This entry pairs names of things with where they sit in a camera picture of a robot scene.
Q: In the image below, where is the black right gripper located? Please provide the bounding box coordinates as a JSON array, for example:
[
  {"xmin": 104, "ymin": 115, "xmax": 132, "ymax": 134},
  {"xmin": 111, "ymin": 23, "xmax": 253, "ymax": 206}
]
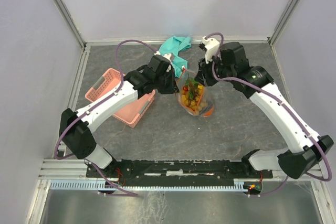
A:
[{"xmin": 193, "ymin": 53, "xmax": 235, "ymax": 87}]

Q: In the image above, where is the yellow lemon fruit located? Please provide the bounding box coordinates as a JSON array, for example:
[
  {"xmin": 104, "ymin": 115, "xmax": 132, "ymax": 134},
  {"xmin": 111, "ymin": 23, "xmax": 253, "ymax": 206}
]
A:
[{"xmin": 196, "ymin": 85, "xmax": 204, "ymax": 95}]

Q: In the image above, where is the longan bunch with leaves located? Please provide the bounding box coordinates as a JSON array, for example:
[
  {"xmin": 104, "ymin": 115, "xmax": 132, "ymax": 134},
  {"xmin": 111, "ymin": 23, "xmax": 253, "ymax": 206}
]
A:
[{"xmin": 181, "ymin": 77, "xmax": 205, "ymax": 114}]

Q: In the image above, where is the clear zip top bag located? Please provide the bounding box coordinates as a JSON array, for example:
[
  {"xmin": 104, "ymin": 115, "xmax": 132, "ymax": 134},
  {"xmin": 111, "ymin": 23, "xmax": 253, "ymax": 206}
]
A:
[{"xmin": 176, "ymin": 68, "xmax": 214, "ymax": 117}]

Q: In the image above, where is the orange tangerine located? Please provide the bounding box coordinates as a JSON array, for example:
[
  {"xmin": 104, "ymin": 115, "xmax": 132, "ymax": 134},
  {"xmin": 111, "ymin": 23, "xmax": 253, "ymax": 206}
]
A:
[{"xmin": 201, "ymin": 107, "xmax": 214, "ymax": 117}]

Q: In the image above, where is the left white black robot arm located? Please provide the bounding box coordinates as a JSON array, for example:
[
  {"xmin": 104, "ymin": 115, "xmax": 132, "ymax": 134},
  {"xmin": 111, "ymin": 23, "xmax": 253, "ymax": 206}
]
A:
[{"xmin": 59, "ymin": 54, "xmax": 179, "ymax": 177}]

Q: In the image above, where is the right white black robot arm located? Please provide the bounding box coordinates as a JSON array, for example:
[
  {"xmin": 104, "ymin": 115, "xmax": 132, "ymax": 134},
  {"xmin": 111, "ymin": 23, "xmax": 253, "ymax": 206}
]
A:
[{"xmin": 196, "ymin": 38, "xmax": 334, "ymax": 181}]

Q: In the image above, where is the teal cloth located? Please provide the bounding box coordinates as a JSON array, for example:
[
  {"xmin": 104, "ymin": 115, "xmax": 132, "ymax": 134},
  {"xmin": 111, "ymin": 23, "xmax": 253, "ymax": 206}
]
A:
[{"xmin": 159, "ymin": 36, "xmax": 192, "ymax": 78}]

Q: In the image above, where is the pink plastic basket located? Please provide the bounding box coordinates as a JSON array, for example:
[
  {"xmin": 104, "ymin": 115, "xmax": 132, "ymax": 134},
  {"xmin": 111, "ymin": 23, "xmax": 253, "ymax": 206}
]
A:
[{"xmin": 85, "ymin": 68, "xmax": 155, "ymax": 128}]

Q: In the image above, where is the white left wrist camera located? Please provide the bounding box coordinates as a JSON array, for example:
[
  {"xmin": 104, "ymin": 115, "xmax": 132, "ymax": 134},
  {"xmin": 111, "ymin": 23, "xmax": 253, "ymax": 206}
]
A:
[{"xmin": 154, "ymin": 51, "xmax": 174, "ymax": 72}]

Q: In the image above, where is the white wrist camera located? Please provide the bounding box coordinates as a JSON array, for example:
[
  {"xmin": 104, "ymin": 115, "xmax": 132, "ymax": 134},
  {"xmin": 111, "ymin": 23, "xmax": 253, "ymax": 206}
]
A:
[
  {"xmin": 154, "ymin": 51, "xmax": 174, "ymax": 72},
  {"xmin": 199, "ymin": 37, "xmax": 220, "ymax": 64}
]

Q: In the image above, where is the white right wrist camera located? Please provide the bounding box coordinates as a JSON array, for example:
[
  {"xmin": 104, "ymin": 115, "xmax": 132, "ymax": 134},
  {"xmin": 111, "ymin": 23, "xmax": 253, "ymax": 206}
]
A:
[{"xmin": 199, "ymin": 37, "xmax": 220, "ymax": 64}]

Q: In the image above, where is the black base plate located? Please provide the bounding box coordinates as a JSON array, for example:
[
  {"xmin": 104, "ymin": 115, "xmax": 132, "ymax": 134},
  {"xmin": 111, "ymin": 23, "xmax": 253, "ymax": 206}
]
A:
[{"xmin": 101, "ymin": 159, "xmax": 273, "ymax": 188}]

